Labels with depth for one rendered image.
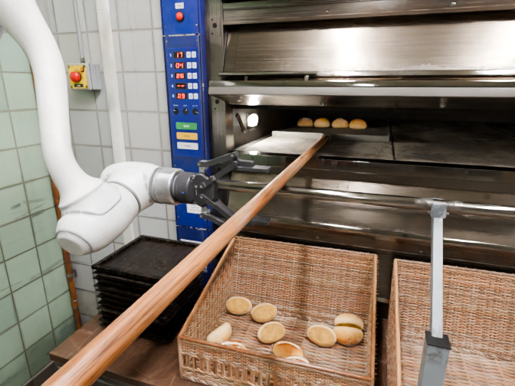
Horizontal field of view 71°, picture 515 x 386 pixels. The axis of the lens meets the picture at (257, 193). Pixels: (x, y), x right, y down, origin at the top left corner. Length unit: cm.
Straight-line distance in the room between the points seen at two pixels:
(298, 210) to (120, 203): 73
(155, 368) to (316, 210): 75
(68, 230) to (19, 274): 117
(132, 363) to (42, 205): 93
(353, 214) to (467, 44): 62
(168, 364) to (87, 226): 65
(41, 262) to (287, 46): 147
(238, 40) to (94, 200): 82
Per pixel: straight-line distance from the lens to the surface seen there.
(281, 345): 124
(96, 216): 79
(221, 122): 139
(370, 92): 111
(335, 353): 132
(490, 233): 138
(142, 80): 155
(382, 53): 126
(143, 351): 136
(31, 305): 204
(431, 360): 85
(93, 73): 164
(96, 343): 39
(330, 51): 127
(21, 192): 187
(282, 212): 137
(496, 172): 133
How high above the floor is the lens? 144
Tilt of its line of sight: 17 degrees down
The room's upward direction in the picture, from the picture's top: straight up
